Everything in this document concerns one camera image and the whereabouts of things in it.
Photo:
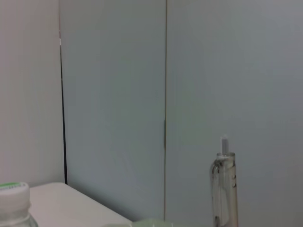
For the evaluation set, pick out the grey and clear pen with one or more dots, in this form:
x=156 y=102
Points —
x=223 y=189

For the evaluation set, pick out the clear green-label water bottle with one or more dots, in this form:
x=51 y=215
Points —
x=14 y=203

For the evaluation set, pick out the pale green glass fruit plate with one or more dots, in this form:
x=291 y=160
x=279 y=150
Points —
x=154 y=223

